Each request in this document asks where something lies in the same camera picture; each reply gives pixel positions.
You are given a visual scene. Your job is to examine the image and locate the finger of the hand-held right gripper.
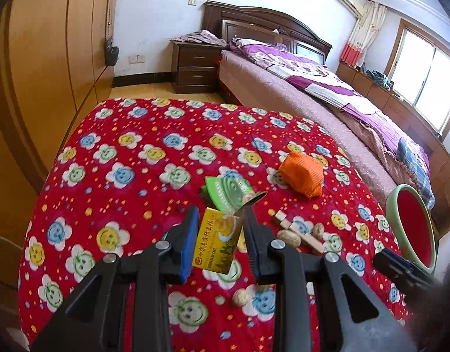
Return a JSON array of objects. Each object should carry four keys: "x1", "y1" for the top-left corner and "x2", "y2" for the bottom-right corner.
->
[{"x1": 372, "y1": 248, "x2": 416, "y2": 281}]

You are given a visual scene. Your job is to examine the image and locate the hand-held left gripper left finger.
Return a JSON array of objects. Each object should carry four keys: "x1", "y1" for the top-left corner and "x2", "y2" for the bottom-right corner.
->
[{"x1": 29, "y1": 205, "x2": 201, "y2": 352}]

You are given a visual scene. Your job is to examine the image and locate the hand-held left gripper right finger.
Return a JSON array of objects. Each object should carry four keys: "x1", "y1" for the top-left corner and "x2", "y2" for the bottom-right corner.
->
[{"x1": 241, "y1": 205, "x2": 418, "y2": 352}]

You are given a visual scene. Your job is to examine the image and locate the yellow cardboard box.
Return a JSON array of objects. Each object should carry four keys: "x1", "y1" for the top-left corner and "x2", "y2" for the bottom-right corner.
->
[{"x1": 192, "y1": 191, "x2": 267, "y2": 275}]

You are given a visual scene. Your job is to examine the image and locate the green basin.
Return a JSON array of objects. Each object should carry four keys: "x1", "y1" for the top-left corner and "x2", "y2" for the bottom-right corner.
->
[{"x1": 385, "y1": 184, "x2": 437, "y2": 275}]

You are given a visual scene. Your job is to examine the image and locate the walnuts beside blocks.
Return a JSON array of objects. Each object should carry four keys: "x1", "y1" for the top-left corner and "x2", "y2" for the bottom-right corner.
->
[{"x1": 277, "y1": 229, "x2": 302, "y2": 248}]

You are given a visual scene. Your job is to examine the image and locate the long wooden block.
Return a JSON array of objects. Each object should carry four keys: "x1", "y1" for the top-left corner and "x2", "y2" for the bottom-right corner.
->
[{"x1": 283, "y1": 222, "x2": 326, "y2": 253}]

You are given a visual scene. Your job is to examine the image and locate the green cardboard box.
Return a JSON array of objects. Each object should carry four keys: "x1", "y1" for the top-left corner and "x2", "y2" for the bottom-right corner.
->
[{"x1": 200, "y1": 176, "x2": 255, "y2": 213}]

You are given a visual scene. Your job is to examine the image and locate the red floral blanket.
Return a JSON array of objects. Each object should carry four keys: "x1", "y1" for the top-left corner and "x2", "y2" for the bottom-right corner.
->
[{"x1": 18, "y1": 97, "x2": 418, "y2": 352}]

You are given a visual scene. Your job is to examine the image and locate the orange foam net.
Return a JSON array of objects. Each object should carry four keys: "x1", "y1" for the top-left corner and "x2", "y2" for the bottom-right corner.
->
[{"x1": 278, "y1": 151, "x2": 324, "y2": 199}]

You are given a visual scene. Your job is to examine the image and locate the blue plaid cloth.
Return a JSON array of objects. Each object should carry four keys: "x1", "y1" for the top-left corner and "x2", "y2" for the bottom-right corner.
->
[{"x1": 396, "y1": 137, "x2": 436, "y2": 209}]

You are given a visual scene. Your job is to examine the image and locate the bed with pink cover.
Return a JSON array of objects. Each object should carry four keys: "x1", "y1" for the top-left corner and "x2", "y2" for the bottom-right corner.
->
[{"x1": 218, "y1": 49, "x2": 436, "y2": 209}]

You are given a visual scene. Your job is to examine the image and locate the wooden window cabinet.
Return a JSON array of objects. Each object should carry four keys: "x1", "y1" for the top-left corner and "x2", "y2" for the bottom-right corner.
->
[{"x1": 337, "y1": 62, "x2": 450, "y2": 235}]

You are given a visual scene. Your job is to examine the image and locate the dark wooden nightstand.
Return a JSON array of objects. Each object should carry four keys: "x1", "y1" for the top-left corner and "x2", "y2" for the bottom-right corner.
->
[{"x1": 170, "y1": 41, "x2": 225, "y2": 94}]

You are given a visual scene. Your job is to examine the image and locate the purple patterned quilt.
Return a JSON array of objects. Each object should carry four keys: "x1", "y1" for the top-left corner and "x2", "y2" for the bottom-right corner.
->
[{"x1": 228, "y1": 38, "x2": 431, "y2": 177}]

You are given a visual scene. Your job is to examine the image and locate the pile of blue clothes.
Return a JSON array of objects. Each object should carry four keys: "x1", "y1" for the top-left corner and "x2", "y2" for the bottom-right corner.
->
[{"x1": 364, "y1": 69, "x2": 394, "y2": 89}]

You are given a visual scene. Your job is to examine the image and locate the window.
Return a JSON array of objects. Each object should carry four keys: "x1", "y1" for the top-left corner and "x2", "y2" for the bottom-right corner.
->
[{"x1": 386, "y1": 20, "x2": 450, "y2": 136}]

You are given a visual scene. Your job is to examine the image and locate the black hanging bag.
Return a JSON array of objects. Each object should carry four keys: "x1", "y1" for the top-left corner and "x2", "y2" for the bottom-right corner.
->
[{"x1": 103, "y1": 0, "x2": 120, "y2": 67}]

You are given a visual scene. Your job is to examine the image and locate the pink patterned cloth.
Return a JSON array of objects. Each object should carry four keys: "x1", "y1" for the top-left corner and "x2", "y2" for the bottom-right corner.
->
[{"x1": 170, "y1": 29, "x2": 227, "y2": 46}]

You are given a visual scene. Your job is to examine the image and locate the white and red curtain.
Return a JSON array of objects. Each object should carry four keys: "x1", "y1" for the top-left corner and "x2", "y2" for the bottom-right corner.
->
[{"x1": 340, "y1": 2, "x2": 387, "y2": 67}]

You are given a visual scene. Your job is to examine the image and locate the dark wooden headboard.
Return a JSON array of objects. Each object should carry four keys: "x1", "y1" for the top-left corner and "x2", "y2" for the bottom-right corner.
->
[{"x1": 203, "y1": 1, "x2": 332, "y2": 67}]

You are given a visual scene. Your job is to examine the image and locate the wooden wardrobe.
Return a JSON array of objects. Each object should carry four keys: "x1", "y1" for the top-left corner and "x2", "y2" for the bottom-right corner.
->
[{"x1": 0, "y1": 0, "x2": 122, "y2": 294}]

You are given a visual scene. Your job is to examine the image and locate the air conditioner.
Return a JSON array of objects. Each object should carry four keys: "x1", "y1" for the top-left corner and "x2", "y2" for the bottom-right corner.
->
[{"x1": 333, "y1": 0, "x2": 366, "y2": 17}]

